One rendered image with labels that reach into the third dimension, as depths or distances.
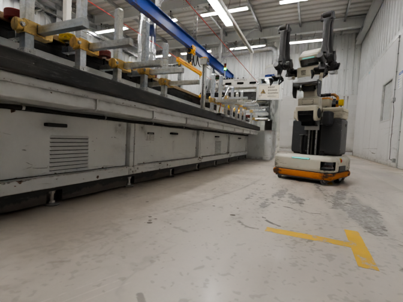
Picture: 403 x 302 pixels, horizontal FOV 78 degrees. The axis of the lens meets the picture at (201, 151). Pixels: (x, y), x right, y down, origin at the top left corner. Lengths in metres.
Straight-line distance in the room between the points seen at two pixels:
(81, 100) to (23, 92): 0.27
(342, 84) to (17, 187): 11.59
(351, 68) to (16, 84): 11.76
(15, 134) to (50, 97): 0.28
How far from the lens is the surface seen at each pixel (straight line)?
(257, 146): 5.65
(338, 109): 3.06
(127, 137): 1.97
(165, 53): 2.01
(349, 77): 12.13
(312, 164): 2.77
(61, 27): 1.17
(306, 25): 11.45
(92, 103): 1.44
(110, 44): 1.33
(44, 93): 1.28
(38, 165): 1.54
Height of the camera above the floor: 0.41
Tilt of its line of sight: 3 degrees down
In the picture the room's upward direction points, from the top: 3 degrees clockwise
